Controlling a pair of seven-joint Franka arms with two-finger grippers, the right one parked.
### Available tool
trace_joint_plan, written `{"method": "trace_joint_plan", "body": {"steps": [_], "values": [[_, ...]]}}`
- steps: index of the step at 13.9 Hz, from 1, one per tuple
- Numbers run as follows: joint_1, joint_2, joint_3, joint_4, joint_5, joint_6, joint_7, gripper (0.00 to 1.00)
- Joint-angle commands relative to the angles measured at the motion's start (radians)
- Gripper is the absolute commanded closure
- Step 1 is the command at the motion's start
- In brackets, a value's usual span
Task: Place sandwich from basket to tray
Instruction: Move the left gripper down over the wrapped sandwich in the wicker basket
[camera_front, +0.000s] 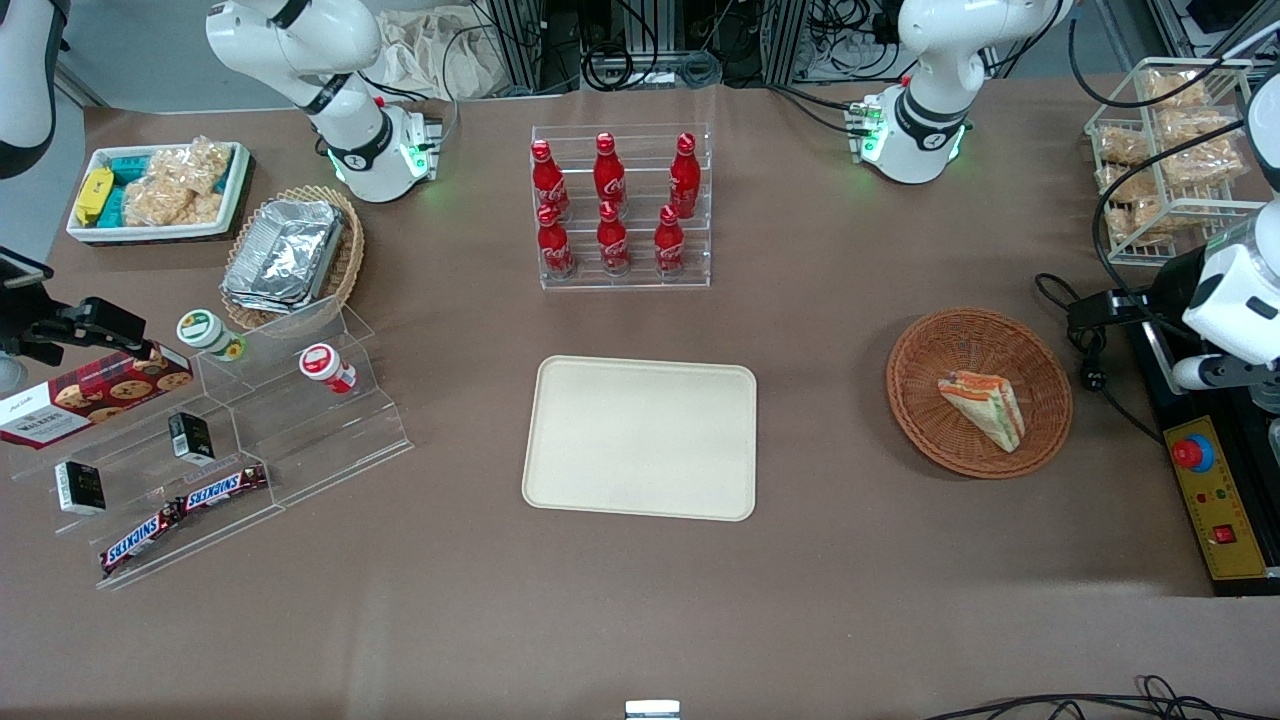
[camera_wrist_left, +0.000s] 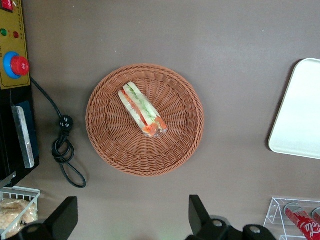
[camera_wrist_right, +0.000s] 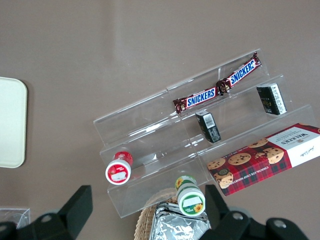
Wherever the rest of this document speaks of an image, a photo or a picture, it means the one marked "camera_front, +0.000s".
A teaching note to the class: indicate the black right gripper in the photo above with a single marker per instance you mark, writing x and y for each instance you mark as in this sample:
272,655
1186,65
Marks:
22,327

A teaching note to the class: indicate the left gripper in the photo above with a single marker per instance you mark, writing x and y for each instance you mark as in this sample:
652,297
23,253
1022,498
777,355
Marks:
1172,283

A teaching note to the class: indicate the triangle sandwich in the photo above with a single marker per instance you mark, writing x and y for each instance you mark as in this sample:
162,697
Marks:
985,408

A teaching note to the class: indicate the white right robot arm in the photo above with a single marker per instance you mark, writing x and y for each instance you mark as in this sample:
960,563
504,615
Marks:
365,140

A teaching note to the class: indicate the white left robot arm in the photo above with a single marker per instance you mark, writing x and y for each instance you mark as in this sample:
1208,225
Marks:
925,125

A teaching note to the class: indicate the light wicker basket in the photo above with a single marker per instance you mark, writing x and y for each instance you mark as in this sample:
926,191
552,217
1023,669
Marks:
345,260

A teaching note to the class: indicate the brown wicker basket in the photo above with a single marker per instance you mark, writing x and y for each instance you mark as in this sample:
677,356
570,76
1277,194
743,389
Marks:
920,390

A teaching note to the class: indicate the beige plastic tray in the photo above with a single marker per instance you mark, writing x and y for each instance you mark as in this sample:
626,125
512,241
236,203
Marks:
640,440

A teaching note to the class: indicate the red cookie box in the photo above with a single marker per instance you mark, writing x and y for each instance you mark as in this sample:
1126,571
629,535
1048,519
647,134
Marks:
90,395

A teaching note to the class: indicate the green lid cup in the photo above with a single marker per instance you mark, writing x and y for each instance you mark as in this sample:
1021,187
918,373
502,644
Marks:
203,330

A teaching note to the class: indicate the teal snack packet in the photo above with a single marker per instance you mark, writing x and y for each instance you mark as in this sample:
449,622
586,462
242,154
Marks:
113,205
128,168

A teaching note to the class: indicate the yellow snack packet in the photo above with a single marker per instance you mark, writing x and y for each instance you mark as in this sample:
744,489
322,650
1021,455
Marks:
93,195

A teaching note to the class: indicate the clear rice cracker bag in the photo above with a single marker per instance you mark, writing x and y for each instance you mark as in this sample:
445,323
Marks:
195,165
160,203

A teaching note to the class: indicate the clear fried snack bag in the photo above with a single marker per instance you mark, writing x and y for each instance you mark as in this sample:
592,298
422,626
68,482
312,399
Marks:
1122,147
1175,88
1130,210
1200,150

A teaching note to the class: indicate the small black box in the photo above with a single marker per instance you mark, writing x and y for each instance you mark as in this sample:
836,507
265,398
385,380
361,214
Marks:
80,487
190,437

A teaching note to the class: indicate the red emergency stop button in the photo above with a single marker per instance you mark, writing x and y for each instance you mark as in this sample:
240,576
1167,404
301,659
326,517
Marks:
1192,453

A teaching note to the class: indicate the clear acrylic stepped riser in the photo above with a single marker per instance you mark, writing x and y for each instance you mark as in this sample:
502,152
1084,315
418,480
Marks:
130,480
320,440

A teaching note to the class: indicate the white rectangular snack bin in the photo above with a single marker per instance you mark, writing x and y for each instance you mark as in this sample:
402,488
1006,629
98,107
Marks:
225,190

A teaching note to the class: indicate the aluminium foil container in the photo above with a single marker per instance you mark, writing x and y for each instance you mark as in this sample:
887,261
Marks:
285,250

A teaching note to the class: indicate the black control box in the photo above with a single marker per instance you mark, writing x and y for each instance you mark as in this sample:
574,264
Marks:
1215,500

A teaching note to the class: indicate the Snickers bar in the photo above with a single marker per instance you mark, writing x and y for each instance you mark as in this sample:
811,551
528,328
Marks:
225,487
140,540

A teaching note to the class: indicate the red lid cup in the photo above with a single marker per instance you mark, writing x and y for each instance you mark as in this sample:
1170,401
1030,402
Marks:
322,363

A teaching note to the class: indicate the beige cloth bag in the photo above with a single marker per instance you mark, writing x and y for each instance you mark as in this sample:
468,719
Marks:
440,55

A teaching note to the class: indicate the red cola bottle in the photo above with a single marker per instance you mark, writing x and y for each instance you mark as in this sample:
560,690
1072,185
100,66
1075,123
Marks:
612,243
609,175
684,180
554,248
668,245
546,182

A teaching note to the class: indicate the clear acrylic bottle rack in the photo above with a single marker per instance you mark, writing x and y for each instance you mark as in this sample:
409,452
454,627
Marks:
640,275

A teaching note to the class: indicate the aluminium frame rack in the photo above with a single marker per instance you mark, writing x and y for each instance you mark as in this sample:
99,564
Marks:
520,40

